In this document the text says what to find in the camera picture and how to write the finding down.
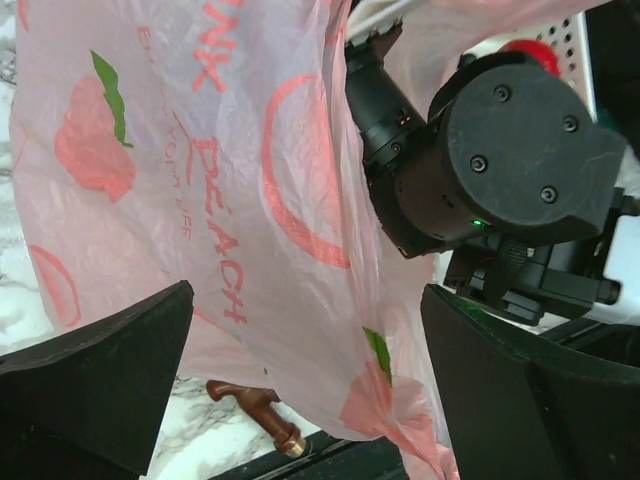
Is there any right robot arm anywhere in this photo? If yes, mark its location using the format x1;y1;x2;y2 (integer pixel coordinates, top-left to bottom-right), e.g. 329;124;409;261
345;26;639;326

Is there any brown toy faucet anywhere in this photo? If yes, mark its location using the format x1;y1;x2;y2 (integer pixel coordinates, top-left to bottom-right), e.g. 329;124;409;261
206;380;306;458

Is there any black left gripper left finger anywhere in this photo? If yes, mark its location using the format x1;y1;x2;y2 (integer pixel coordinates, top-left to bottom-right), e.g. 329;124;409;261
1;281;194;479

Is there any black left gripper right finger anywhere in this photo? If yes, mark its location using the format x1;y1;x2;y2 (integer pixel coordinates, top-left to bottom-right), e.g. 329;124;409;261
421;285;639;479

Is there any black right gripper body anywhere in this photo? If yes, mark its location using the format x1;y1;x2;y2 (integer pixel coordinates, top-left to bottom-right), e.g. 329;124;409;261
345;22;440;165

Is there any pink plastic bag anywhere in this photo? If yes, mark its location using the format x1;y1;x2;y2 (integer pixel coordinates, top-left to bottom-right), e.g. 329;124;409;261
10;1;587;479

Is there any red fake pomegranate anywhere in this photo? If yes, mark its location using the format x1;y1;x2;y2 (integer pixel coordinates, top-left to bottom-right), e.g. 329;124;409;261
500;39;561;77

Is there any white perforated plastic basket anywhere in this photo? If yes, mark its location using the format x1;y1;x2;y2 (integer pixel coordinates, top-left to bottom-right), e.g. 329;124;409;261
467;12;597;120

